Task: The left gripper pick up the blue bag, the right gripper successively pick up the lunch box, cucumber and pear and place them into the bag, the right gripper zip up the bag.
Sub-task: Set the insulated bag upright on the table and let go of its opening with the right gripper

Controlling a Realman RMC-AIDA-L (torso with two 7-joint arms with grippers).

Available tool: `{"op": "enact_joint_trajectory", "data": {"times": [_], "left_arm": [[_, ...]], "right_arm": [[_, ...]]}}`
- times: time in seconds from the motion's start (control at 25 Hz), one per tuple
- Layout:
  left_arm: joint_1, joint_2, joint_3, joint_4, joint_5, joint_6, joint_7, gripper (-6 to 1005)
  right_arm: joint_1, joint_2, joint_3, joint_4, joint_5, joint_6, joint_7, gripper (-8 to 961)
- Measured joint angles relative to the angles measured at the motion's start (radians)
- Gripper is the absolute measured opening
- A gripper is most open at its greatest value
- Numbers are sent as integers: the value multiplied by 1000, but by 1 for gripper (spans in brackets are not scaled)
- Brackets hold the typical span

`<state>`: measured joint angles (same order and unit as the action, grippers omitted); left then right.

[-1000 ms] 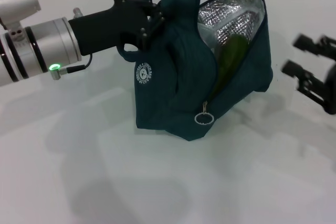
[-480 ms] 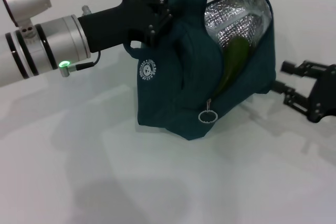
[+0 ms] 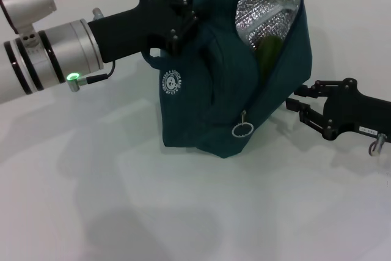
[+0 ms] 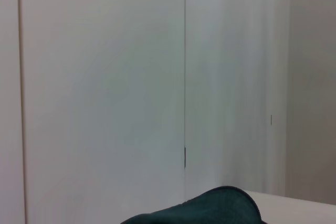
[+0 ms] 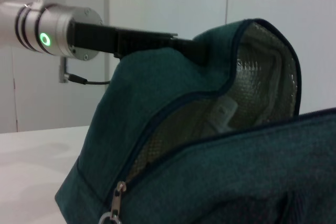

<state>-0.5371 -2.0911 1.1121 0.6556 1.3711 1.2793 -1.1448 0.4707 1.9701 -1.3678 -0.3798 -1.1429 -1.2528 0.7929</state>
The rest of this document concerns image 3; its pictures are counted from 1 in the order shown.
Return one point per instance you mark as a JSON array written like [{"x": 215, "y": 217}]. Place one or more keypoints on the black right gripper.
[{"x": 360, "y": 114}]

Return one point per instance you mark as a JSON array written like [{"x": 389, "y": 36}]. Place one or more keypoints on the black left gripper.
[{"x": 128, "y": 33}]

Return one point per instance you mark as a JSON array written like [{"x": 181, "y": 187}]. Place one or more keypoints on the green cucumber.
[{"x": 270, "y": 48}]

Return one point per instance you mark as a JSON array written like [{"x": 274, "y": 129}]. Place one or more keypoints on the dark blue insulated lunch bag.
[{"x": 198, "y": 105}]

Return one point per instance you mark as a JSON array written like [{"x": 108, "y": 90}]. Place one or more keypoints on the silver left gripper connector stub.
[{"x": 97, "y": 14}]

